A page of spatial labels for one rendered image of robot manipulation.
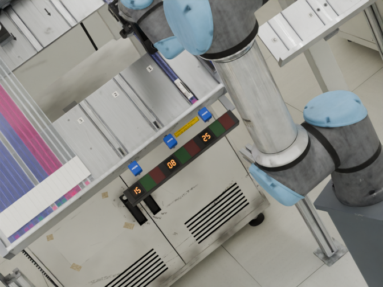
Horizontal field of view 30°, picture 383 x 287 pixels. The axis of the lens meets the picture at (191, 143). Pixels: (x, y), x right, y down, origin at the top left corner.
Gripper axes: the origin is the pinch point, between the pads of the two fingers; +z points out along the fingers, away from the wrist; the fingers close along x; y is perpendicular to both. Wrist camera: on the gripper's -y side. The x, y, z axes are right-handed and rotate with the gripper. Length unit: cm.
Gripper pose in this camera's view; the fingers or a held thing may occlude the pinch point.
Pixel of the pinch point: (134, 32)
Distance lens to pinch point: 187.7
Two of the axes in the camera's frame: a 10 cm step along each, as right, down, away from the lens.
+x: -7.8, 6.1, -1.4
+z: -1.3, 0.5, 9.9
